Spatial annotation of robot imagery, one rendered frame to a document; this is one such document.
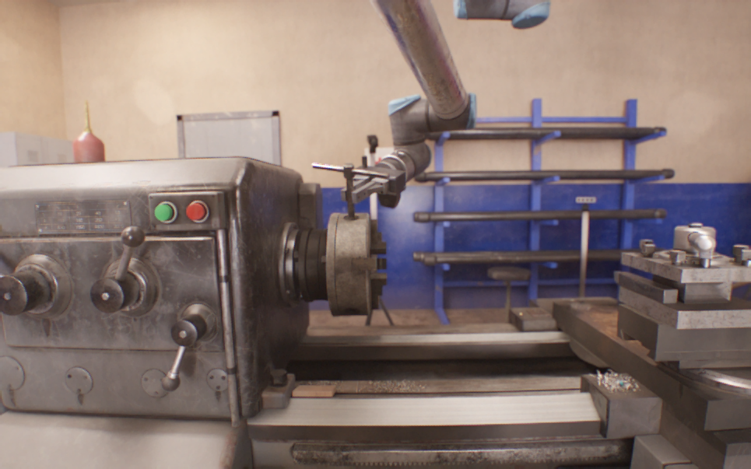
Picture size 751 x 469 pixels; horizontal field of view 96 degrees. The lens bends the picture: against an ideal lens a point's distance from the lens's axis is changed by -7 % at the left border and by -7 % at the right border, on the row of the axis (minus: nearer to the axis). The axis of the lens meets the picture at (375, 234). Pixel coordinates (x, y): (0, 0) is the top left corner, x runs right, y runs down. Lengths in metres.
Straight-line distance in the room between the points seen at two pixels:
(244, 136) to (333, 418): 3.62
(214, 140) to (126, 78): 1.22
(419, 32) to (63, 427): 0.97
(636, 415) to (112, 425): 0.99
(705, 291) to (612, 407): 0.27
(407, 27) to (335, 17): 3.67
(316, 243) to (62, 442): 0.61
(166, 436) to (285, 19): 4.05
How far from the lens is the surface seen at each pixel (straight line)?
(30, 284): 0.84
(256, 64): 4.33
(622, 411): 0.87
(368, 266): 0.78
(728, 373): 0.87
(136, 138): 4.77
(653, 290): 0.81
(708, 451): 0.84
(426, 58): 0.74
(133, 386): 0.86
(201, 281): 0.70
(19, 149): 4.15
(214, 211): 0.66
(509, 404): 0.83
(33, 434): 0.98
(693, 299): 0.82
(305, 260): 0.84
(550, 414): 0.84
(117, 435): 0.88
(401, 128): 1.01
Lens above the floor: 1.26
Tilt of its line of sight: 6 degrees down
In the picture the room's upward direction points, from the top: 1 degrees counter-clockwise
